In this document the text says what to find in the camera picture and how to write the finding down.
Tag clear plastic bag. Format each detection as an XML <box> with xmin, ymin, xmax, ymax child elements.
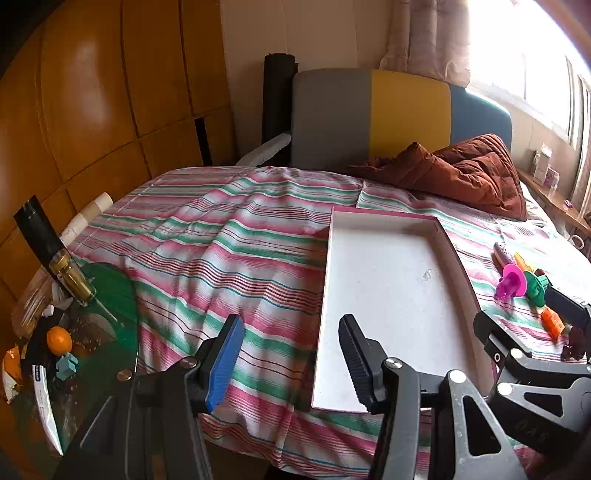
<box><xmin>10</xmin><ymin>272</ymin><xmax>58</xmax><ymax>340</ymax></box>

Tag wooden wardrobe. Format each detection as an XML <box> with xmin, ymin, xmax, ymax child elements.
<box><xmin>0</xmin><ymin>0</ymin><xmax>236</xmax><ymax>324</ymax></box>

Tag white paper rolls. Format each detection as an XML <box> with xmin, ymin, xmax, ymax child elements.
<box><xmin>58</xmin><ymin>191</ymin><xmax>114</xmax><ymax>245</ymax></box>

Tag white flat packet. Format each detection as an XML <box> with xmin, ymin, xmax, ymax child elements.
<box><xmin>31</xmin><ymin>364</ymin><xmax>64</xmax><ymax>457</ymax></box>

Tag window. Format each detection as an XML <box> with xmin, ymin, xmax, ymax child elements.
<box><xmin>466</xmin><ymin>0</ymin><xmax>591</xmax><ymax>153</ymax></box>

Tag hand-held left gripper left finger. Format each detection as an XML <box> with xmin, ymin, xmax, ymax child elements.
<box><xmin>55</xmin><ymin>314</ymin><xmax>245</xmax><ymax>480</ymax></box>

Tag pale pillow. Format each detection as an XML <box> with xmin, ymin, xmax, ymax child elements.
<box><xmin>521</xmin><ymin>182</ymin><xmax>555</xmax><ymax>222</ymax></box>

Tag green plastic piece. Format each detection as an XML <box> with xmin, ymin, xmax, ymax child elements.
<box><xmin>524</xmin><ymin>271</ymin><xmax>552</xmax><ymax>306</ymax></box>

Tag small teal object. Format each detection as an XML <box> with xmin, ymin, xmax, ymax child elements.
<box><xmin>55</xmin><ymin>352</ymin><xmax>79</xmax><ymax>381</ymax></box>

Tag white curved object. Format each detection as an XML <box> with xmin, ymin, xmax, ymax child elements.
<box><xmin>235</xmin><ymin>133</ymin><xmax>293</xmax><ymax>167</ymax></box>

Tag orange and white wrapper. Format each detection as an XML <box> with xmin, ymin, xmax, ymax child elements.
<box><xmin>1</xmin><ymin>346</ymin><xmax>24</xmax><ymax>402</ymax></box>

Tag beige curtain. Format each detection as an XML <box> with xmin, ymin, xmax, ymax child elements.
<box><xmin>379</xmin><ymin>0</ymin><xmax>476</xmax><ymax>86</ymax></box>

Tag gold bottle with black cap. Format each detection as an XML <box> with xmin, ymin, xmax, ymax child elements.
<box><xmin>14</xmin><ymin>196</ymin><xmax>118</xmax><ymax>324</ymax></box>

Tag magenta plastic piece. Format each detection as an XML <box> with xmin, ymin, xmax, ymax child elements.
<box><xmin>496</xmin><ymin>263</ymin><xmax>527</xmax><ymax>301</ymax></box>

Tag brown quilted comforter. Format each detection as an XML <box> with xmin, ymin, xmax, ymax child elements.
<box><xmin>346</xmin><ymin>134</ymin><xmax>528</xmax><ymax>221</ymax></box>

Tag green glass side table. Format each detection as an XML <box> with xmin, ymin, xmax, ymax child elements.
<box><xmin>9</xmin><ymin>262</ymin><xmax>139</xmax><ymax>457</ymax></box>

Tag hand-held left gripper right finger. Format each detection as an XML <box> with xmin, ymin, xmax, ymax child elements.
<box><xmin>338</xmin><ymin>315</ymin><xmax>529</xmax><ymax>480</ymax></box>

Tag white box with pink edge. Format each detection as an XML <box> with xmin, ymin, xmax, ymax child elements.
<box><xmin>310</xmin><ymin>206</ymin><xmax>497</xmax><ymax>414</ymax></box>

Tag orange fruit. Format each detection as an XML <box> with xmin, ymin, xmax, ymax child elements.
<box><xmin>46</xmin><ymin>326</ymin><xmax>74</xmax><ymax>357</ymax></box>

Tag wooden desk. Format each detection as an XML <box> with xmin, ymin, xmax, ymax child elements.
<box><xmin>517</xmin><ymin>168</ymin><xmax>591</xmax><ymax>241</ymax></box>

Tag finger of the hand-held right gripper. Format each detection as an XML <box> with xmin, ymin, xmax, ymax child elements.
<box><xmin>545</xmin><ymin>286</ymin><xmax>591</xmax><ymax>329</ymax></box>
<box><xmin>473</xmin><ymin>310</ymin><xmax>591</xmax><ymax>448</ymax></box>

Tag orange plastic block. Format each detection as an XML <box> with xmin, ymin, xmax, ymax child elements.
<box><xmin>540</xmin><ymin>307</ymin><xmax>568</xmax><ymax>339</ymax></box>

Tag striped bed blanket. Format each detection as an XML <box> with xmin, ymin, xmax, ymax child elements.
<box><xmin>69</xmin><ymin>165</ymin><xmax>591</xmax><ymax>478</ymax></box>

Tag white carton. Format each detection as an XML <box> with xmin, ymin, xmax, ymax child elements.
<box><xmin>531</xmin><ymin>144</ymin><xmax>554</xmax><ymax>181</ymax></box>

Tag grey yellow blue headboard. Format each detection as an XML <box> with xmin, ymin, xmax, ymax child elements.
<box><xmin>291</xmin><ymin>68</ymin><xmax>513</xmax><ymax>171</ymax></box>

